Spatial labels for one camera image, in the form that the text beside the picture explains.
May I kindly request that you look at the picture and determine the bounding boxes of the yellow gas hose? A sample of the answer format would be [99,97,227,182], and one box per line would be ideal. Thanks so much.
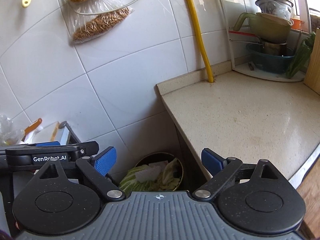
[179,0,215,83]

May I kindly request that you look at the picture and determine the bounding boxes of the napa cabbage leaves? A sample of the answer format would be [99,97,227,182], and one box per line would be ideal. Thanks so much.
[119,157,181,193]

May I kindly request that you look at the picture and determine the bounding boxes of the green pepper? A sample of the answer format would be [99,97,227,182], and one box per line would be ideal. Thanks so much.
[286,31,316,79]

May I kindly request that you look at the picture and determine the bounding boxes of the orange bowl on rack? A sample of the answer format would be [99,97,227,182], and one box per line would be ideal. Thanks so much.
[291,18,304,30]

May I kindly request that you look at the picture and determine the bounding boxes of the wooden knife block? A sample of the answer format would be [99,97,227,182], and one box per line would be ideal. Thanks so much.
[304,28,320,95]

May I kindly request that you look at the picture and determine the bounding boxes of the steel pot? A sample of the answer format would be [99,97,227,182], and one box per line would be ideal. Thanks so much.
[230,39,288,56]

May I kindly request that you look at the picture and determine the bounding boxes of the red handled utensil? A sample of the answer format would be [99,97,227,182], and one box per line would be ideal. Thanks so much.
[228,30,257,37]

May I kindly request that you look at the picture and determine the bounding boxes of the wooden cutting board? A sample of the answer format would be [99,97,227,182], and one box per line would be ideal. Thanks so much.
[297,160,319,239]

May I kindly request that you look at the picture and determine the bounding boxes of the olive green colander bowl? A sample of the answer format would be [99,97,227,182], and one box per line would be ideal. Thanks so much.
[233,12,293,43]

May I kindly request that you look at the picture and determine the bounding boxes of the white dish rack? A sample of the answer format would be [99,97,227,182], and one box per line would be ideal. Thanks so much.
[219,0,311,82]

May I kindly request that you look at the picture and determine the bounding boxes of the steel bowl with bag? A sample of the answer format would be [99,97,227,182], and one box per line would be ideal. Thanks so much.
[255,0,293,20]

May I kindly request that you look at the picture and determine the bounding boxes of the teal plastic basin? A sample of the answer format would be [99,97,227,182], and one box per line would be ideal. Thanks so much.
[246,44,294,74]

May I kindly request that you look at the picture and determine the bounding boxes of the white foam fruit net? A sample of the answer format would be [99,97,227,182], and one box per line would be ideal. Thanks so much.
[135,165,162,183]

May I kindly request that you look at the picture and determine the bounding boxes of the orange handled tool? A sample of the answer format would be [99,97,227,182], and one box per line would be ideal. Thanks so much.
[22,118,42,141]

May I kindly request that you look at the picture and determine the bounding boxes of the bag of grain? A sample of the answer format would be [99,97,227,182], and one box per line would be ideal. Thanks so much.
[63,0,133,44]

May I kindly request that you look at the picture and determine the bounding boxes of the black trash bin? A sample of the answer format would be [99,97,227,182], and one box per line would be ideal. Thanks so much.
[119,151,185,193]

